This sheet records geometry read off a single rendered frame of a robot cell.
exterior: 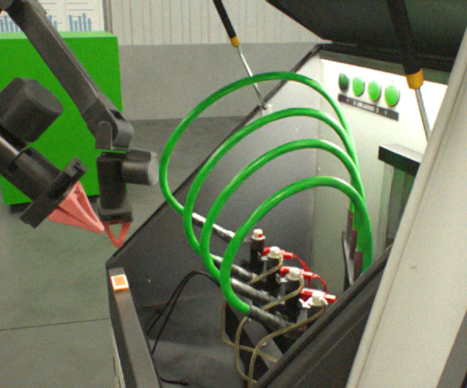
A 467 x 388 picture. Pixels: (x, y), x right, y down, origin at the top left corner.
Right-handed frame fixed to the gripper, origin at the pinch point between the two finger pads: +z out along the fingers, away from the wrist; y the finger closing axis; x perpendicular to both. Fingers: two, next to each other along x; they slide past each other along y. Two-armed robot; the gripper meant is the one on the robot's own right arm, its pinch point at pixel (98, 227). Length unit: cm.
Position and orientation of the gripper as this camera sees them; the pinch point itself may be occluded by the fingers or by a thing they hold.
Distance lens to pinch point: 79.3
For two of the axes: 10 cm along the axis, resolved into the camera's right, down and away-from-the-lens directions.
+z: 7.0, 6.5, 2.9
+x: -0.7, -3.4, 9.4
